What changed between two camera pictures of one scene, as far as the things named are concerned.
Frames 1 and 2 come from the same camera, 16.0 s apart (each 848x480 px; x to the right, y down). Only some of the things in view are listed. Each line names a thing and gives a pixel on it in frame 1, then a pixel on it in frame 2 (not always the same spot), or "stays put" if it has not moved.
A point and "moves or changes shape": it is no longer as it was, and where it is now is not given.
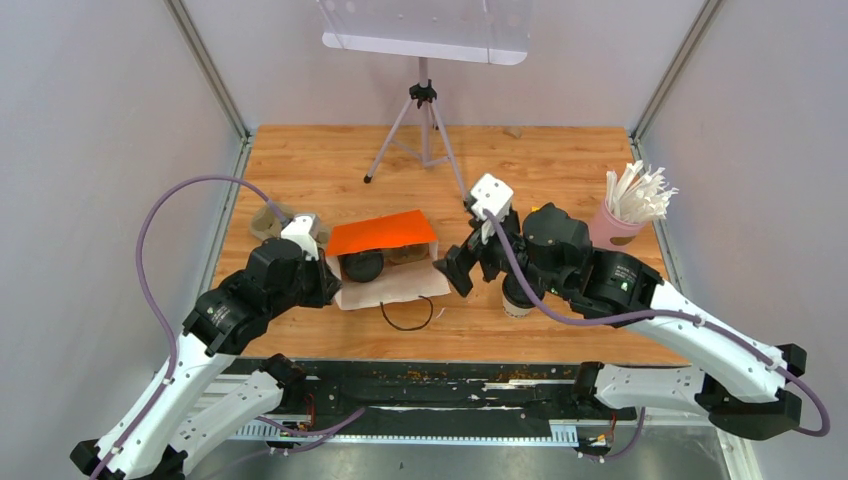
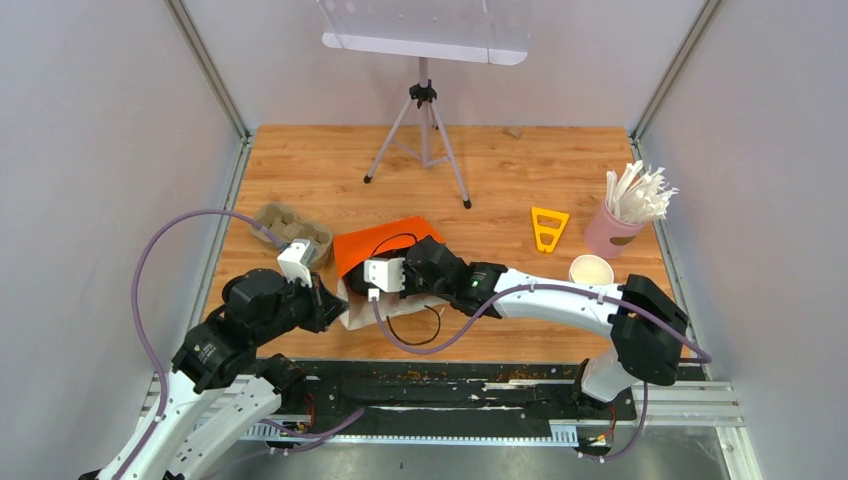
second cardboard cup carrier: [266, 226] stays put
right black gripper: [460, 259] to [410, 289]
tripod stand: [419, 130] stays put
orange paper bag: [399, 282] moves or changes shape
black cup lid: [363, 266] to [355, 280]
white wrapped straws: [638, 197] stays put
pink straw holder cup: [609, 232] stays put
